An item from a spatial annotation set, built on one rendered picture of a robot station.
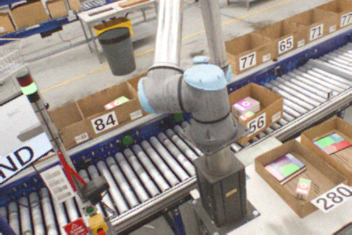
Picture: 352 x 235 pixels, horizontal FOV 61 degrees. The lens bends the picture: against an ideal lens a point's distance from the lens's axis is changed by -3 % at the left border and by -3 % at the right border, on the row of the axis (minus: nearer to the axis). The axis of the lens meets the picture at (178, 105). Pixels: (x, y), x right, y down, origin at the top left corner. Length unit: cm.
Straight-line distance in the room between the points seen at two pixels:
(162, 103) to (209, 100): 18
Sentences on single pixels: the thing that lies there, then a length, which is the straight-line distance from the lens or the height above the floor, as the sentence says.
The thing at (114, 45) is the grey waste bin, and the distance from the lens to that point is 465.
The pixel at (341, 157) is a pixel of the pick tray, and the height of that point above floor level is 76.
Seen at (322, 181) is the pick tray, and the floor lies 76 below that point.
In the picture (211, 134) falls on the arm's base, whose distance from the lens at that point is 117.
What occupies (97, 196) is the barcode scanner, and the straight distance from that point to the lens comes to 148.
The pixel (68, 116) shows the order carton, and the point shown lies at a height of 95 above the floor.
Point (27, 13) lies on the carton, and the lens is 609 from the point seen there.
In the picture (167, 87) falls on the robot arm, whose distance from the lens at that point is 114.
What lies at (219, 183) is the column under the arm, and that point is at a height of 105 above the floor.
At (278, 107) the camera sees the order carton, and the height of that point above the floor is 86.
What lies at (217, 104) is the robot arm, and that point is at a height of 143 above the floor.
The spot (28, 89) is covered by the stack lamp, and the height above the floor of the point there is 161.
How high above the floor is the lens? 205
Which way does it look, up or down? 33 degrees down
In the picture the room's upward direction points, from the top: 12 degrees counter-clockwise
